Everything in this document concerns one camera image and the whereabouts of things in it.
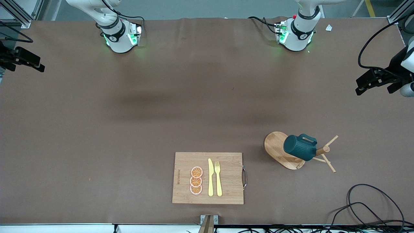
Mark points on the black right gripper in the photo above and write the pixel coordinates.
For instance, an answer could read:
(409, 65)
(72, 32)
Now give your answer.
(7, 53)

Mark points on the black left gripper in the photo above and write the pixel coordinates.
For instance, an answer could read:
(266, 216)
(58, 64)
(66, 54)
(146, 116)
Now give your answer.
(395, 66)

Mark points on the teal cup with yellow inside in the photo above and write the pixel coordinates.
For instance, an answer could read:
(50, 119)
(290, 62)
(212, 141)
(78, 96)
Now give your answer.
(299, 149)

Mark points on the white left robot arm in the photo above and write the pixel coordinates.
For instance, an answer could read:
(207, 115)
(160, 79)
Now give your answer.
(297, 37)

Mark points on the white paper scrap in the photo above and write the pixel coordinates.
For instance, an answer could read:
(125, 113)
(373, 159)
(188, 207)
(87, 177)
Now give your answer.
(329, 27)

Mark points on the wooden mug tree stand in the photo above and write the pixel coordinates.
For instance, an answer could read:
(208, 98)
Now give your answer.
(276, 147)

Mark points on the bamboo cutting board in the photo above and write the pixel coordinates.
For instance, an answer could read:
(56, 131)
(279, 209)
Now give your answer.
(226, 178)

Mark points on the yellow plastic fork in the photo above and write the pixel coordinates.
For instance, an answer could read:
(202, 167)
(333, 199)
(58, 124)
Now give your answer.
(219, 184)

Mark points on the yellow plastic knife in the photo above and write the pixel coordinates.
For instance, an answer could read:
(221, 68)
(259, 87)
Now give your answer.
(211, 181)

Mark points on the orange slice toy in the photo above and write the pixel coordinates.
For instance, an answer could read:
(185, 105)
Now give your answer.
(195, 182)
(196, 171)
(196, 190)

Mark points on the aluminium frame profile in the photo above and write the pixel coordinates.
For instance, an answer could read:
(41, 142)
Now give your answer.
(19, 14)
(401, 11)

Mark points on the grey metal bracket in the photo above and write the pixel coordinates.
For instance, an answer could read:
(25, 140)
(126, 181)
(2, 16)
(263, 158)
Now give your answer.
(216, 219)

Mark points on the brown camera post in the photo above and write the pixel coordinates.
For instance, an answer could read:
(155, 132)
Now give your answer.
(207, 225)

